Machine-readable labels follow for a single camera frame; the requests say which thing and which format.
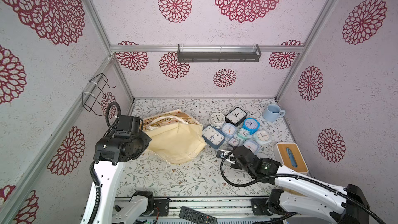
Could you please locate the pale blue rounded alarm clock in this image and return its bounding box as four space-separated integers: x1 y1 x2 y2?
243 140 260 155

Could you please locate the clear small travel clock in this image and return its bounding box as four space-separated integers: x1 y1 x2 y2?
227 138 243 147

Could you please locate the blue twin bell alarm clock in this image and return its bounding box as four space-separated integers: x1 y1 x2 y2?
242 118 260 135

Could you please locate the beige canvas tote bag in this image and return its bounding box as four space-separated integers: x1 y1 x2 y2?
144 109 207 164

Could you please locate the light blue square alarm clock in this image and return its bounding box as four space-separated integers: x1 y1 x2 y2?
221 122 237 139

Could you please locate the black square alarm clock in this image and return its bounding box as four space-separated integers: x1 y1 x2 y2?
226 107 247 127

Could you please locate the large blue square alarm clock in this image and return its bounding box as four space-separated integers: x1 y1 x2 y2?
202 125 226 149

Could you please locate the mint green square alarm clock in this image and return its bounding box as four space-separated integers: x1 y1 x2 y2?
236 128 251 142

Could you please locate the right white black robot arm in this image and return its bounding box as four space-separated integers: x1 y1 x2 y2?
216 146 383 224

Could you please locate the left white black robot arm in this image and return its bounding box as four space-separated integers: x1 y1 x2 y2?
81 102 154 224

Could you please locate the white wooden top box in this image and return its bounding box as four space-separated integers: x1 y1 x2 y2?
274 142 309 174

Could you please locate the blue pen on box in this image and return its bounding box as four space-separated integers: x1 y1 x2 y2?
286 148 297 168

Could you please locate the light blue mug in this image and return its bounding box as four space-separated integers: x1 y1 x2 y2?
263 104 286 122

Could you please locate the black remote control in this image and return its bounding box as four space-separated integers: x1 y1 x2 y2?
179 206 217 224

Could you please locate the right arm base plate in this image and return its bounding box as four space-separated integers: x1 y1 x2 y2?
250 198 280 216

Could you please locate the black wire wall rack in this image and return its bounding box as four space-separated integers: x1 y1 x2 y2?
81 73 116 116

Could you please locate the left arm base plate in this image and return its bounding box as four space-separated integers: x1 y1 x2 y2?
140 199 171 217

